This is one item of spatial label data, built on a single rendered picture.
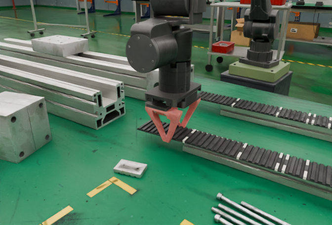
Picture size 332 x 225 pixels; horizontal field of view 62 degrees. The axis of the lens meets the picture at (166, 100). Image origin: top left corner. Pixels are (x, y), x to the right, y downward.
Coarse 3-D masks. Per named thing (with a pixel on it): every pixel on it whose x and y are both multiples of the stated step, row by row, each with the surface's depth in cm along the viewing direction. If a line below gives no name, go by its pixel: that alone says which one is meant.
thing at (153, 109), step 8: (152, 104) 48; (160, 104) 48; (152, 112) 49; (160, 112) 49; (168, 112) 47; (176, 112) 47; (152, 120) 51; (160, 120) 51; (176, 120) 47; (160, 128) 51; (168, 128) 50; (168, 136) 51
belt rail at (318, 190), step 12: (204, 156) 51; (216, 156) 49; (228, 156) 48; (240, 168) 47; (252, 168) 46; (264, 168) 45; (276, 180) 45; (288, 180) 43; (300, 180) 42; (312, 192) 42; (324, 192) 41
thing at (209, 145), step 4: (212, 136) 51; (216, 136) 52; (220, 136) 51; (208, 140) 50; (212, 140) 51; (216, 140) 50; (204, 144) 49; (208, 144) 49; (212, 144) 49; (216, 144) 49; (204, 148) 48; (208, 148) 48; (212, 148) 48
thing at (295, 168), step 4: (292, 160) 44; (296, 160) 45; (300, 160) 44; (292, 164) 43; (296, 164) 44; (300, 164) 43; (288, 168) 43; (292, 168) 42; (296, 168) 43; (300, 168) 42; (288, 172) 42; (292, 172) 42; (296, 172) 42; (300, 172) 42; (296, 176) 41; (300, 176) 41
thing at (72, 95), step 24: (0, 72) 75; (24, 72) 72; (48, 72) 75; (72, 72) 72; (48, 96) 66; (72, 96) 63; (96, 96) 59; (120, 96) 65; (72, 120) 64; (96, 120) 60
